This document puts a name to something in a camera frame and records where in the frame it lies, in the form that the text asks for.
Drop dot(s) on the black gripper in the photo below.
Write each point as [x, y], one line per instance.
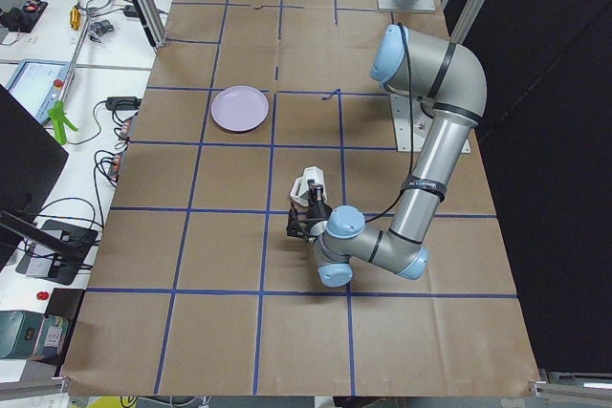
[316, 212]

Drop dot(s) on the white faceted cup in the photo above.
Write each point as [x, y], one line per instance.
[300, 189]

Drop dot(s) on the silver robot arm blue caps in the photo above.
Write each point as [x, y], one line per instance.
[452, 78]

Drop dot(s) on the lilac plate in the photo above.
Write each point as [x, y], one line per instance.
[239, 108]

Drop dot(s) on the brown paper mat blue grid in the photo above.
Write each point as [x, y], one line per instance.
[197, 288]

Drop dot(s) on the black power adapter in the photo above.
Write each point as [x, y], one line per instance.
[122, 103]

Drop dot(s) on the grey metal clamp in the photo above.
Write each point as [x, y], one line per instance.
[99, 29]

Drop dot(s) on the black monitor stand base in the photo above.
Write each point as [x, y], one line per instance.
[56, 252]

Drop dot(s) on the black monitor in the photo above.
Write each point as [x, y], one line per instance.
[31, 160]

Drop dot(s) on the teach pendant tablet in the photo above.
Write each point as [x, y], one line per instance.
[37, 84]

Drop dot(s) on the green electrical box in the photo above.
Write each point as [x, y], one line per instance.
[19, 333]

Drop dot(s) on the black red device box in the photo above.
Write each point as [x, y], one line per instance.
[25, 18]

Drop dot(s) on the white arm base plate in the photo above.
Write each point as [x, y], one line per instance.
[419, 126]

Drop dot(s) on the reacher grabber green handle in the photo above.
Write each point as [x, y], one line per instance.
[57, 113]

